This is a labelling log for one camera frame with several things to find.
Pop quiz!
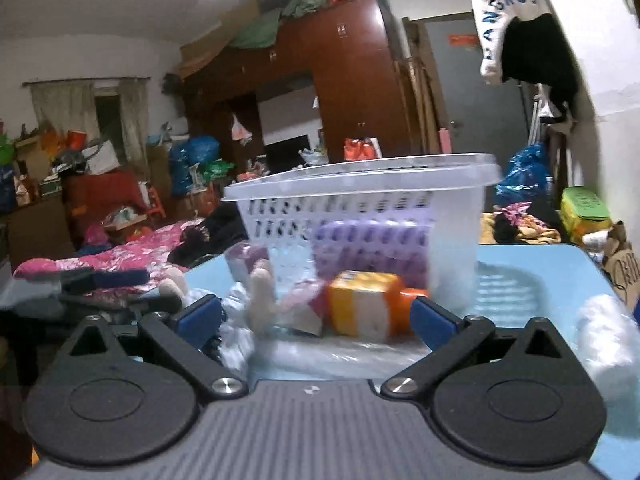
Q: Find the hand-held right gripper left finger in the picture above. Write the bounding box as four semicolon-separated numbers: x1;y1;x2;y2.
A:
69;296;249;402

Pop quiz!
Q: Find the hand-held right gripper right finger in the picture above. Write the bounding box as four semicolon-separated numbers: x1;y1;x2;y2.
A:
379;297;574;404

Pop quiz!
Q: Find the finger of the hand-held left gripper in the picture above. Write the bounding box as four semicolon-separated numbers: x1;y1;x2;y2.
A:
59;267;152;295

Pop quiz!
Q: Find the orange and white box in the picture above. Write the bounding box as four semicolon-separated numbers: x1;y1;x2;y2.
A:
324;270;430;339

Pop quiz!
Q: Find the clear plastic basket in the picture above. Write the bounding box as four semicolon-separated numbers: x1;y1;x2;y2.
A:
222;152;504;311

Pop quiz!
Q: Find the pink floral blanket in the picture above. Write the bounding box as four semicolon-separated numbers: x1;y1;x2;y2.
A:
14;219;206;295

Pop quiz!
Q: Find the pink and pale toy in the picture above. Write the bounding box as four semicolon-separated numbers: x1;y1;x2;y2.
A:
224;242;328;337

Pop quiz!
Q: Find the red cloth-covered chair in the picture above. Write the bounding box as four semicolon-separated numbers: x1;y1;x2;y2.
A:
64;171;152;243

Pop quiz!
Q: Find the purple patterned packet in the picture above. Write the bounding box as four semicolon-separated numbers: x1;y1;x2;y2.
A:
314;219;432;287

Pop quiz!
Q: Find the clear plastic wrap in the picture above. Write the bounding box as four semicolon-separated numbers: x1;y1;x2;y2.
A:
219;292;431;382

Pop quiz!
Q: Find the blue plastic bag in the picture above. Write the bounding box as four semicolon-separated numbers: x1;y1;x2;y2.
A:
168;135;222;197
494;144;553;208

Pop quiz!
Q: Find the white plastic bag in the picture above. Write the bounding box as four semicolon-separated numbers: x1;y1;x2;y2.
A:
574;294;638;403

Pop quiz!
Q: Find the pale window curtain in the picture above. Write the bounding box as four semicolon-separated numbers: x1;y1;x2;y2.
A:
27;79;150;161

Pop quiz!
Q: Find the black television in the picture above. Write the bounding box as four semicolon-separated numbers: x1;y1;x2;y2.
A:
264;134;312;172

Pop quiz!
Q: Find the yellow-green box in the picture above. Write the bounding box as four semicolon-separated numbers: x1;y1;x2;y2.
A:
559;186;613;235

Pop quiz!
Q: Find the red bag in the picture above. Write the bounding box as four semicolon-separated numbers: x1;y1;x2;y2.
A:
343;137;377;162

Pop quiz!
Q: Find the brown cardboard piece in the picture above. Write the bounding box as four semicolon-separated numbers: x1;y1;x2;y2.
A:
599;221;640;308

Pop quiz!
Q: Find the grey door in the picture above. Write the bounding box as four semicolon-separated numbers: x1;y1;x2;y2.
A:
415;12;533;158

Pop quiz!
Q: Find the brown wooden wardrobe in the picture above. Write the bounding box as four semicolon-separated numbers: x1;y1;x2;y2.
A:
180;0;423;181

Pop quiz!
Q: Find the green cloth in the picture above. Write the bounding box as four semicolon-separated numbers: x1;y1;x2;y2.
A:
227;0;331;51

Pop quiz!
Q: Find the white and black hanging garment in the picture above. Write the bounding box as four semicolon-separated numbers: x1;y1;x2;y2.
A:
469;0;582;128

